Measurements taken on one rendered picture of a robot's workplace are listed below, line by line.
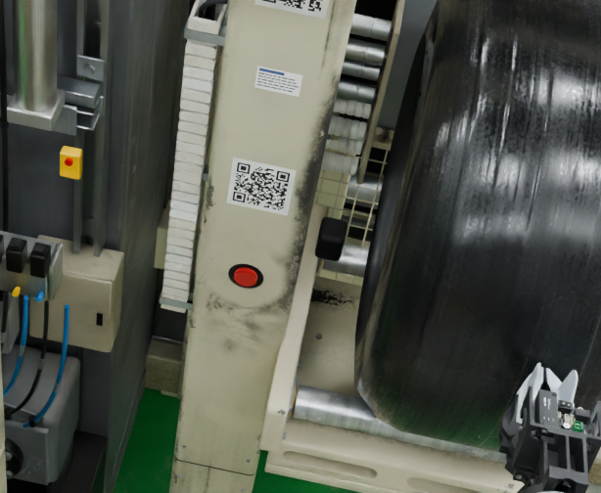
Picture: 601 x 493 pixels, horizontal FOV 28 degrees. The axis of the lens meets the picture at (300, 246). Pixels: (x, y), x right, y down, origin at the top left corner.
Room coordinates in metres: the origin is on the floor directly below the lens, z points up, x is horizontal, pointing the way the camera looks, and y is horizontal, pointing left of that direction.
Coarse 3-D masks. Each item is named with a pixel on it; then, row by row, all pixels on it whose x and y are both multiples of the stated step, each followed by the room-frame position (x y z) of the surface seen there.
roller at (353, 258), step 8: (344, 248) 1.28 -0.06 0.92; (352, 248) 1.28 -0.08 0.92; (360, 248) 1.29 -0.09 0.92; (368, 248) 1.29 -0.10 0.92; (344, 256) 1.27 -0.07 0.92; (352, 256) 1.27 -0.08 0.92; (360, 256) 1.27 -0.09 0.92; (320, 264) 1.26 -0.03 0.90; (328, 264) 1.26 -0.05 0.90; (336, 264) 1.26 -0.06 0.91; (344, 264) 1.26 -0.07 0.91; (352, 264) 1.26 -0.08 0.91; (360, 264) 1.27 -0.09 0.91; (344, 272) 1.26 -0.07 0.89; (352, 272) 1.26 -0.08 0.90; (360, 272) 1.26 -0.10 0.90
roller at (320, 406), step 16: (304, 400) 0.99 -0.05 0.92; (320, 400) 1.00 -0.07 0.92; (336, 400) 1.00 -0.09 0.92; (352, 400) 1.01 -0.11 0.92; (304, 416) 0.98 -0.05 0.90; (320, 416) 0.98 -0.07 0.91; (336, 416) 0.98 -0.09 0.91; (352, 416) 0.99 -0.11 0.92; (368, 416) 0.99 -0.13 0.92; (368, 432) 0.98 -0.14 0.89; (384, 432) 0.98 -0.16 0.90; (400, 432) 0.98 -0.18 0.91; (448, 448) 0.98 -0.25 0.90; (464, 448) 0.98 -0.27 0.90; (480, 448) 0.98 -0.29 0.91
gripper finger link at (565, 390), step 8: (544, 376) 0.84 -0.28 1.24; (552, 376) 0.84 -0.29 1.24; (568, 376) 0.82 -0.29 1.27; (576, 376) 0.81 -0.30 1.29; (544, 384) 0.83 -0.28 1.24; (552, 384) 0.83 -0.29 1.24; (560, 384) 0.83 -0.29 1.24; (568, 384) 0.81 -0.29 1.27; (576, 384) 0.80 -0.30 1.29; (560, 392) 0.82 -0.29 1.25; (568, 392) 0.80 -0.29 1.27; (568, 400) 0.79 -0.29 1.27
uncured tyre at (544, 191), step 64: (448, 0) 1.22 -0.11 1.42; (512, 0) 1.17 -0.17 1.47; (576, 0) 1.21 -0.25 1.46; (448, 64) 1.08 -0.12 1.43; (512, 64) 1.07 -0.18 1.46; (576, 64) 1.08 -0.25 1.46; (448, 128) 1.00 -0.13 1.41; (512, 128) 1.00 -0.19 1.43; (576, 128) 1.01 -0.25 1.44; (384, 192) 1.29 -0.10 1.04; (448, 192) 0.94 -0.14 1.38; (512, 192) 0.95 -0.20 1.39; (576, 192) 0.96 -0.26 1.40; (384, 256) 1.21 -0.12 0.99; (448, 256) 0.90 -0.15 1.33; (512, 256) 0.90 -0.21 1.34; (576, 256) 0.91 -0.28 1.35; (384, 320) 0.89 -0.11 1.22; (448, 320) 0.87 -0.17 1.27; (512, 320) 0.87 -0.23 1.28; (576, 320) 0.88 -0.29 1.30; (384, 384) 0.88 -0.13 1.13; (448, 384) 0.85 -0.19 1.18; (512, 384) 0.85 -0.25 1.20
